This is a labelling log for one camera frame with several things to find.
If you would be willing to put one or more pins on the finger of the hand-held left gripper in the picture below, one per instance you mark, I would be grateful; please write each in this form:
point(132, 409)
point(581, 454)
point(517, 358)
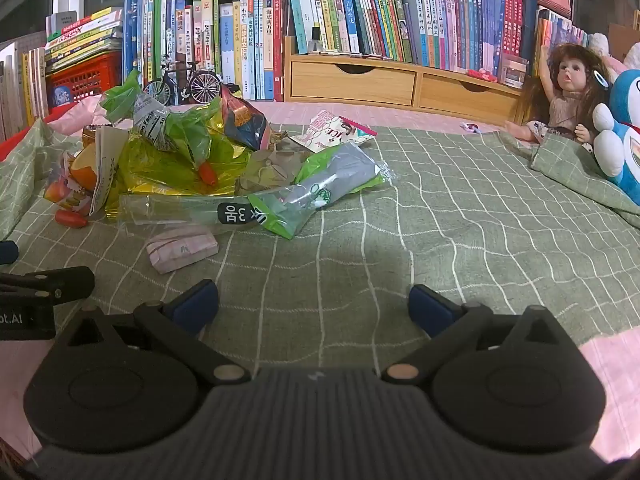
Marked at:
point(60, 285)
point(7, 252)

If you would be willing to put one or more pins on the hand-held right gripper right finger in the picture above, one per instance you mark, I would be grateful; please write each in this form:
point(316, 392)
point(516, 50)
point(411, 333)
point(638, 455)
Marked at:
point(432, 310)

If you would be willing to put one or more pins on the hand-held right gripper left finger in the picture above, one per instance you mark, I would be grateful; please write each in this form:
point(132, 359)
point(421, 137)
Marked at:
point(195, 305)

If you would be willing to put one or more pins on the yellow foil wrapper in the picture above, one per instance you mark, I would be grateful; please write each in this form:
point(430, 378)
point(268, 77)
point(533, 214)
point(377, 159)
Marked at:
point(150, 170)

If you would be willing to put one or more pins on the green plastic bag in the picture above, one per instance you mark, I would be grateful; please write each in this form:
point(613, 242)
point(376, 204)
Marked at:
point(192, 130)

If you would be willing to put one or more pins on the row of beige spined books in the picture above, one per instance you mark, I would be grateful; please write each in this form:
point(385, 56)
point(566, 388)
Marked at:
point(25, 90)

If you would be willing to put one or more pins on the stack of flat books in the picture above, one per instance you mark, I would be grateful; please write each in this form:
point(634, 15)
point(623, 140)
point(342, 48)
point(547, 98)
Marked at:
point(85, 40)

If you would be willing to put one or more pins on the row of tall mixed books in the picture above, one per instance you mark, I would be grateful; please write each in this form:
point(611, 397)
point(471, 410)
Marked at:
point(225, 45)

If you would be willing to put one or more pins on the long row of colourful books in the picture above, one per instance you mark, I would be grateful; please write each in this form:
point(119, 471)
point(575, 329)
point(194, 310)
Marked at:
point(400, 15)

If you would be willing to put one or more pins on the row of small leaning books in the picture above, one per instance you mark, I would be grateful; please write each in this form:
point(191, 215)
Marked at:
point(562, 35)

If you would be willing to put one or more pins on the pink tissue packet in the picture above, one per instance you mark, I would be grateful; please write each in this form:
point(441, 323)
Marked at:
point(180, 250)

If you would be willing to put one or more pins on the small red sausage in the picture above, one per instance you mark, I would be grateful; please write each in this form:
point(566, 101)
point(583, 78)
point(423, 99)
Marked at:
point(207, 174)
point(70, 219)

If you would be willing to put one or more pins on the green checked blanket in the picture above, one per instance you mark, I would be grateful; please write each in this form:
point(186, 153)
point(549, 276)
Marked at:
point(400, 235)

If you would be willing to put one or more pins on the clear long plastic wrapper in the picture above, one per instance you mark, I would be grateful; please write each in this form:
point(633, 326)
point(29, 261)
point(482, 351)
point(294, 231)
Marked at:
point(165, 210)

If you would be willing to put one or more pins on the orange snack packet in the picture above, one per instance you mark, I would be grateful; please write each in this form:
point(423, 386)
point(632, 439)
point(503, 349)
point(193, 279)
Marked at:
point(82, 170)

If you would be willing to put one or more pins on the white printed paper wrapper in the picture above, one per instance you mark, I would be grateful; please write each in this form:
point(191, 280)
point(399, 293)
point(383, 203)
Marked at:
point(107, 170)

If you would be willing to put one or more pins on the brown patterned wrapper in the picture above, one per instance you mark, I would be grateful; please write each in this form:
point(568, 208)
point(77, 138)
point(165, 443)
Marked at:
point(265, 170)

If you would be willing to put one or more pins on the green grey packet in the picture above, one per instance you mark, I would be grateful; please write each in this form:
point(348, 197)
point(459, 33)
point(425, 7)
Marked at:
point(330, 180)

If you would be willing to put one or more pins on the blue picture card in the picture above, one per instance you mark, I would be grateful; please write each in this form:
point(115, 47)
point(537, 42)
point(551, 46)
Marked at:
point(62, 96)

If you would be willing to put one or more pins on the small pink trinket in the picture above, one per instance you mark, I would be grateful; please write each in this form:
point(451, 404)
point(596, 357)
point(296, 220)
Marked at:
point(470, 127)

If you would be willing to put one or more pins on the blue orange snack bag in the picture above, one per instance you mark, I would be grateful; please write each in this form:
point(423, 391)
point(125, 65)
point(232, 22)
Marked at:
point(245, 125)

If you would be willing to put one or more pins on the red plastic crate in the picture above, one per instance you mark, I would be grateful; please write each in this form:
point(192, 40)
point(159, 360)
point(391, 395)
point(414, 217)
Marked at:
point(90, 77)

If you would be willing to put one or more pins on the pink bedsheet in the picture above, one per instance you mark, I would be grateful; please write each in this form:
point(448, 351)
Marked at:
point(615, 385)

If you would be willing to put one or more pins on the white pink wrapper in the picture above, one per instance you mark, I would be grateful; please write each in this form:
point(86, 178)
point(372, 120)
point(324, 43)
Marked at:
point(325, 132)

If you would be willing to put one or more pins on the model bicycle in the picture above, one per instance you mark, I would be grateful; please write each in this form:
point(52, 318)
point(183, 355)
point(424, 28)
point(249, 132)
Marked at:
point(200, 87)

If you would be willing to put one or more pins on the small grey book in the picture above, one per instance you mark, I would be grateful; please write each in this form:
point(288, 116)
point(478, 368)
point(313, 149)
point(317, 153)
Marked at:
point(62, 20)

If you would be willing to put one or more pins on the small red toy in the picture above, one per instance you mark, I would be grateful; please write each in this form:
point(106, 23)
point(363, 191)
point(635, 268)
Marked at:
point(481, 75)

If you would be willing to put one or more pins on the wooden desktop organizer with drawers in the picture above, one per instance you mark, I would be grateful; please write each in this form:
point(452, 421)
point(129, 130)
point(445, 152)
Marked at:
point(350, 82)

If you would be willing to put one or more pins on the small clear box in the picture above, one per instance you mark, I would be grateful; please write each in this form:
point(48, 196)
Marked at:
point(514, 72)

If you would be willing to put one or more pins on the brown haired doll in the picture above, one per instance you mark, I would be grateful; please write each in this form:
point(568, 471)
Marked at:
point(567, 95)

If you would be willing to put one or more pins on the blue plush toy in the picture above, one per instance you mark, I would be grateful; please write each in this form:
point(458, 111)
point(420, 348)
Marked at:
point(622, 130)

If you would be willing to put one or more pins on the small clear bottle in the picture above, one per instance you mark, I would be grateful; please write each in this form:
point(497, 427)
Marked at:
point(315, 42)

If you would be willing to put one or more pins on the white pink plush toy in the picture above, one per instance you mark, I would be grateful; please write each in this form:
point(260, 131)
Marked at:
point(620, 55)

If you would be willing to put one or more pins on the brown cardboard box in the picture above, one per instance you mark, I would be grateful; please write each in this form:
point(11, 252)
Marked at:
point(625, 40)

